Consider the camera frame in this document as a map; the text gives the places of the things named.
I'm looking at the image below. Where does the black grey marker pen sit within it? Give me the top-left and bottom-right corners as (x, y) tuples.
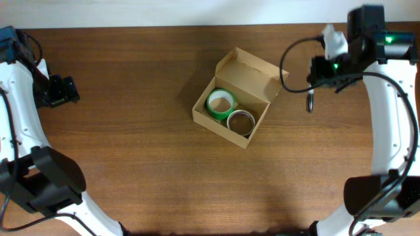
(306, 90), (314, 114)

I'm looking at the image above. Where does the brown cardboard box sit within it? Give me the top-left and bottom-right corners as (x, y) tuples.
(192, 48), (288, 149)

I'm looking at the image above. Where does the cream masking tape roll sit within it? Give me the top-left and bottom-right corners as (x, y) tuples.
(226, 109), (256, 136)

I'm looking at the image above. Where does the green tape roll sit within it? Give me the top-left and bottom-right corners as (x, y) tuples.
(206, 88), (235, 121)

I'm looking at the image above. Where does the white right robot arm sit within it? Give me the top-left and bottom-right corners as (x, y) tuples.
(307, 5), (419, 235)

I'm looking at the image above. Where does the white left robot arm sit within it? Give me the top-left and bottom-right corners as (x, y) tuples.
(1, 26), (129, 235)

